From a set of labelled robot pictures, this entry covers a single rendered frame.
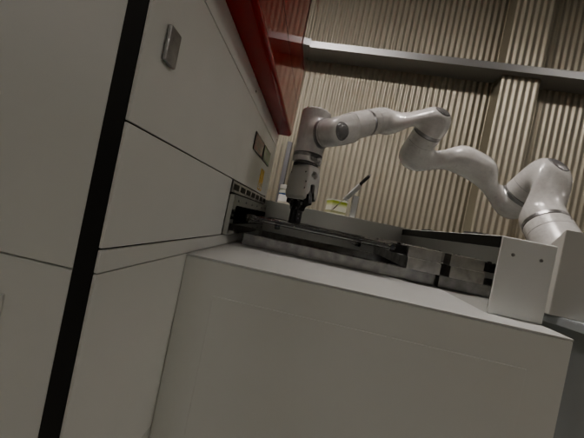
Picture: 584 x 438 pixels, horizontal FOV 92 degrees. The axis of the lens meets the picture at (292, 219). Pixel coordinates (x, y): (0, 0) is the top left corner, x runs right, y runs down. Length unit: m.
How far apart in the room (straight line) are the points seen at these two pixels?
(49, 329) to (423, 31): 3.36
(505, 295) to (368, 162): 2.31
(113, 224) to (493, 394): 0.58
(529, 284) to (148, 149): 0.63
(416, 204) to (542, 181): 1.79
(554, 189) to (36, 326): 1.22
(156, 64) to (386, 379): 0.53
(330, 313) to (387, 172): 2.42
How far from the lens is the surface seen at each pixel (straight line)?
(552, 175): 1.18
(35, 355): 0.40
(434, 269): 0.76
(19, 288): 0.40
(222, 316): 0.51
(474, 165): 1.14
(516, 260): 0.64
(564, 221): 1.08
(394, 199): 2.81
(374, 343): 0.51
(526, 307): 0.66
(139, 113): 0.35
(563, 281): 0.88
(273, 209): 1.08
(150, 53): 0.37
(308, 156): 0.80
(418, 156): 1.12
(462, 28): 3.51
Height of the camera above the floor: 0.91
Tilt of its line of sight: level
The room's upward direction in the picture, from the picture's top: 12 degrees clockwise
